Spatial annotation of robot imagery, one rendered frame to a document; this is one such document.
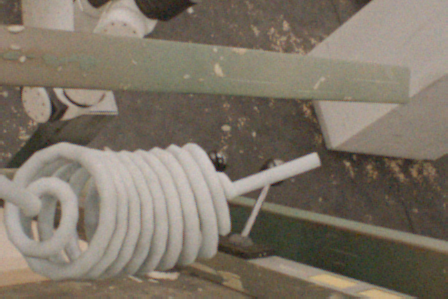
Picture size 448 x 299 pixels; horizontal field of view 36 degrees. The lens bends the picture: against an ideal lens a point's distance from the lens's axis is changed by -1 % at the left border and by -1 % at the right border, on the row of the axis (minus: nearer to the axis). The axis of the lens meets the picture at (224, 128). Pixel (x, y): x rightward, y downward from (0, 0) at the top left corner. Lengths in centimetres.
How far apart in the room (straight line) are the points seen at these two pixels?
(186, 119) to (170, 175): 273
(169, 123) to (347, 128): 95
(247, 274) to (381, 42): 264
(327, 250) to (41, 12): 63
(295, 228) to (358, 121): 234
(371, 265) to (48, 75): 83
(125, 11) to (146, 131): 185
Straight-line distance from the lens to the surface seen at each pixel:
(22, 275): 88
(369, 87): 35
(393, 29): 338
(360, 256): 104
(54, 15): 126
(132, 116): 291
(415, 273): 99
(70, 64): 24
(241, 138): 322
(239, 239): 88
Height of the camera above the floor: 214
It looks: 42 degrees down
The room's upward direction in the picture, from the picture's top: 51 degrees clockwise
